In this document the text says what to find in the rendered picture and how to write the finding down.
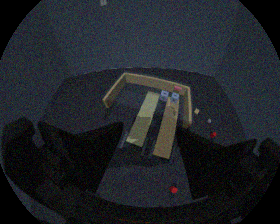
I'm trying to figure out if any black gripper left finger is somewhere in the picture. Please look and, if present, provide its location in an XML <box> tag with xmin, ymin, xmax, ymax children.
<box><xmin>38</xmin><ymin>121</ymin><xmax>124</xmax><ymax>193</ymax></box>

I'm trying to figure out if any tan strip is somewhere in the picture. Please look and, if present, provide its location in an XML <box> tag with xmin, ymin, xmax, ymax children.
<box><xmin>152</xmin><ymin>117</ymin><xmax>177</xmax><ymax>159</ymax></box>

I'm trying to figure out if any red cylinder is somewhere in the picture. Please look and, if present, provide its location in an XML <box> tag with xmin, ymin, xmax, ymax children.
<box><xmin>209</xmin><ymin>132</ymin><xmax>216</xmax><ymax>139</ymax></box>
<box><xmin>169</xmin><ymin>185</ymin><xmax>177</xmax><ymax>193</ymax></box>

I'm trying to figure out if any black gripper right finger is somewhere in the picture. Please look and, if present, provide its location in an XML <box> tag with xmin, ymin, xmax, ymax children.
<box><xmin>176</xmin><ymin>127</ymin><xmax>257</xmax><ymax>200</ymax></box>

